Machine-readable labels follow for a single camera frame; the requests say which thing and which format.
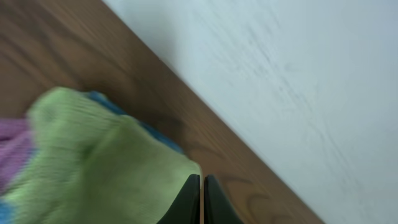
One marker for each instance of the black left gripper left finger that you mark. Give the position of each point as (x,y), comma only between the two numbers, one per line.
(185,209)

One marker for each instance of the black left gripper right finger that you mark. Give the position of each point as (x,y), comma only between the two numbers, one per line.
(217,207)

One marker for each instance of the green microfiber cloth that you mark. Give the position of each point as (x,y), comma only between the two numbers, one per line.
(90,165)

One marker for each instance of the blue folded cloth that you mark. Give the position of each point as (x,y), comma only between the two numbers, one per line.
(105,102)

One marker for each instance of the purple folded cloth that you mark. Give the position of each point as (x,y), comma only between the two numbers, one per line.
(16,149)

